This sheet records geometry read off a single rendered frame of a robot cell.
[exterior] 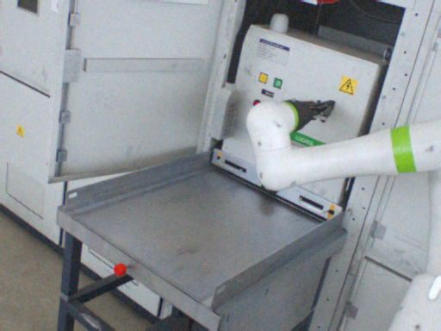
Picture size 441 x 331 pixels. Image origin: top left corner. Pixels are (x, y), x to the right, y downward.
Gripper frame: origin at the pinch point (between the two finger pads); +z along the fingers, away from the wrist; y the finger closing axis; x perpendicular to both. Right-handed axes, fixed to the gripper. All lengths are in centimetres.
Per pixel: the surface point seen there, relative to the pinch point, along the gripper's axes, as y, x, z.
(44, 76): -144, -34, 3
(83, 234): -33, -40, -64
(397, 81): 18.1, 13.4, 3.7
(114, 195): -42, -37, -45
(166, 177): -42, -37, -21
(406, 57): 18.4, 20.7, 3.8
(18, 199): -160, -106, 3
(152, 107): -55, -16, -19
